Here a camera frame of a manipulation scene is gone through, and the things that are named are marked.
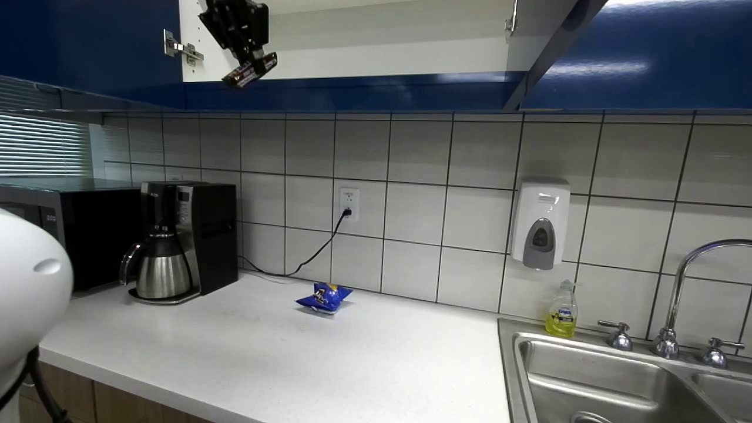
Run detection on chrome sink faucet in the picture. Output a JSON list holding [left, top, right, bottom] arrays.
[[650, 236, 752, 362]]

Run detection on stainless steel sink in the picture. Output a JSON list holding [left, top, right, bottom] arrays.
[[496, 315, 752, 423]]

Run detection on chrome faucet handle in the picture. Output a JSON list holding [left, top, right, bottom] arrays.
[[703, 337, 747, 370], [597, 321, 636, 354]]

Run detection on white wall outlet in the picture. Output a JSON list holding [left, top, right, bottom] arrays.
[[334, 181, 364, 226]]

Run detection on blue chip bag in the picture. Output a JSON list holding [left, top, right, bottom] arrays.
[[293, 281, 355, 321]]

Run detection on yellow dish soap bottle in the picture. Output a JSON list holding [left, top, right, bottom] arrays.
[[543, 281, 579, 341]]

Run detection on black microwave oven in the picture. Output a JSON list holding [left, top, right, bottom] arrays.
[[0, 181, 148, 296]]

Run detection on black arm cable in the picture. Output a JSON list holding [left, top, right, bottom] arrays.
[[0, 344, 73, 423]]

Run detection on wooden lower cabinet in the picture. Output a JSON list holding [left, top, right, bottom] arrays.
[[16, 361, 206, 423]]

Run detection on white wall soap dispenser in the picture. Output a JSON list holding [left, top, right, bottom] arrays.
[[510, 181, 575, 274]]

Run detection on black steel coffee maker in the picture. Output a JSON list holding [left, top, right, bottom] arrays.
[[123, 180, 239, 309]]

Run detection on white window blinds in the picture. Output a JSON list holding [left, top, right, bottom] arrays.
[[0, 112, 96, 186]]

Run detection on brown candy bar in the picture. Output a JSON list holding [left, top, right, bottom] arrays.
[[221, 49, 282, 93]]

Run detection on blue closed upper cabinet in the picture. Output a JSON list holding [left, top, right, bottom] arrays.
[[521, 0, 752, 114]]

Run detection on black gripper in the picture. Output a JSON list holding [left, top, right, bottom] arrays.
[[197, 0, 273, 76]]

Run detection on blue cabinet door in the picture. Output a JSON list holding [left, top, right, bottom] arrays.
[[501, 0, 611, 114], [0, 0, 188, 112]]

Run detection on open white upper cabinet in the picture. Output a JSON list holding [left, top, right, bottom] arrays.
[[176, 0, 549, 114]]

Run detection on steel coffee carafe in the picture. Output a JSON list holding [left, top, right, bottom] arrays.
[[116, 226, 197, 304]]

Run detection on black power cord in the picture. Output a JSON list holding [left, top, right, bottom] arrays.
[[237, 208, 355, 283]]

